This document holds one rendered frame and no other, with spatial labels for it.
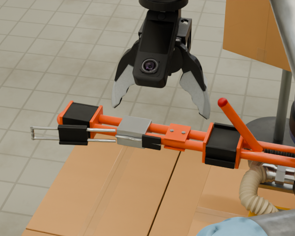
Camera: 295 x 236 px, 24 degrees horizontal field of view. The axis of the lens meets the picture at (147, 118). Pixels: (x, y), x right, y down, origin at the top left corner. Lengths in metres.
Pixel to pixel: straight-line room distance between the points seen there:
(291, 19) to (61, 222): 1.61
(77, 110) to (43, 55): 2.71
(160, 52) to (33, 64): 3.33
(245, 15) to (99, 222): 1.17
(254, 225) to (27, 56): 3.73
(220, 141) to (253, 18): 1.46
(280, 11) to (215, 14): 3.99
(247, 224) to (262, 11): 2.28
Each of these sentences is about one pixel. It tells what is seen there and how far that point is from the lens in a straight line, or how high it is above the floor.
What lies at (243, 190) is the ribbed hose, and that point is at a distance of 1.53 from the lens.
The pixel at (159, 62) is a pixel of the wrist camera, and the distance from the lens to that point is 0.93.
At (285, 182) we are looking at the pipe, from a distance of 1.59.
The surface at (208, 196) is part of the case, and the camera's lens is 1.79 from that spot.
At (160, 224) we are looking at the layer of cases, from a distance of 2.28.
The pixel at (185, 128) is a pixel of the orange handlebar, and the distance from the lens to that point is 1.59.
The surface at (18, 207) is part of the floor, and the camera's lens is 3.20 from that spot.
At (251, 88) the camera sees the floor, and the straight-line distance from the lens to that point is 4.00.
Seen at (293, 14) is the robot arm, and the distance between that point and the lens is 0.81.
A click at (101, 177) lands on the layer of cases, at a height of 0.54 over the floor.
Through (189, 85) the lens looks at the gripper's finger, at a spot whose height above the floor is 1.59.
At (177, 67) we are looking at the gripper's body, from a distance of 1.00.
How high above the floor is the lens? 2.13
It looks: 35 degrees down
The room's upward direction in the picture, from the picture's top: straight up
